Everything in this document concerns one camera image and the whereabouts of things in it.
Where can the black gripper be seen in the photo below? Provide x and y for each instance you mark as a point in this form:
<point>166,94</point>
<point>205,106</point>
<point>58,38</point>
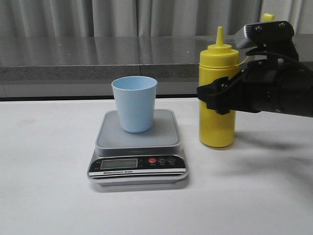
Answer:
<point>252,90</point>

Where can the yellow squeeze bottle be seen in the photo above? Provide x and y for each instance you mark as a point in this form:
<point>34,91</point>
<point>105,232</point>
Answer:
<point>218,60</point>

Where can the light blue plastic cup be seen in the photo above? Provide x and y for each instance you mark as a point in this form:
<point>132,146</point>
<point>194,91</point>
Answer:
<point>135,101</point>

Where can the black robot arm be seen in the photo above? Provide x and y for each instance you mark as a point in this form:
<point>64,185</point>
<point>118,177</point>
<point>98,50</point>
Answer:
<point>285,89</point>

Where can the silver electronic kitchen scale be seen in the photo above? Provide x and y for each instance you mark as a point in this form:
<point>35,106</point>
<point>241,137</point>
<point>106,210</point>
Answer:
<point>149,160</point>

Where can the grey pleated curtain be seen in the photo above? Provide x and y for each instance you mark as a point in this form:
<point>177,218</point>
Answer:
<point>144,18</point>

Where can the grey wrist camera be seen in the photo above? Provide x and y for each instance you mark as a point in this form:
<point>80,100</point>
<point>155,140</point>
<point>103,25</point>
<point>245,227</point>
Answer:
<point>242,37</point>

